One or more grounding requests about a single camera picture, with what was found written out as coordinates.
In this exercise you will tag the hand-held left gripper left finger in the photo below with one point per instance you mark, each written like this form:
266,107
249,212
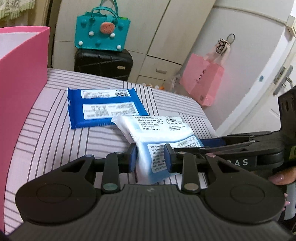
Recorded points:
133,157

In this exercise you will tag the white plastic bag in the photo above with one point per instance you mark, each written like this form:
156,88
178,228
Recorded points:
174,82

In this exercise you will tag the beige wardrobe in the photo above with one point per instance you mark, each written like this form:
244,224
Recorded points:
161,34

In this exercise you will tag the beige wall fixture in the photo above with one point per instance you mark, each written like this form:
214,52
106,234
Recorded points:
291,25

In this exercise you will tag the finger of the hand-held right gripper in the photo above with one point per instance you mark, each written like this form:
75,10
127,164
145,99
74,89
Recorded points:
212,141
222,149

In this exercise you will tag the teal felt handbag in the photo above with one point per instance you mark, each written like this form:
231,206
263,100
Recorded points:
92,41

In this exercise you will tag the black suitcase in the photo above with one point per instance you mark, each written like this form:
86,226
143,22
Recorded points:
101,64

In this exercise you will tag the pink storage box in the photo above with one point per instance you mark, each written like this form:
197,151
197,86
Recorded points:
20,92

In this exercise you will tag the dark blue tissue pack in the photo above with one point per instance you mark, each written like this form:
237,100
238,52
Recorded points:
76,115

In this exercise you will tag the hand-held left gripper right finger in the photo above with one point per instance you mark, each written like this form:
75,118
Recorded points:
167,158

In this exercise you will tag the person's right hand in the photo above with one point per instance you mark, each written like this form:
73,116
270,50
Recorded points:
284,177

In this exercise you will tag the pink paper bag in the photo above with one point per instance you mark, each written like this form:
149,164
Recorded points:
203,78

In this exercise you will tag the white door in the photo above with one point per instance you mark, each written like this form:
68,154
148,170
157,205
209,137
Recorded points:
261,104

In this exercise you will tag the white and blue tissue pack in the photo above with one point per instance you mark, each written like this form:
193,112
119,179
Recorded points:
150,134

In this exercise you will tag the cream fluffy cardigan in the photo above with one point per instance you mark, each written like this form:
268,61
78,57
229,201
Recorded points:
13,7

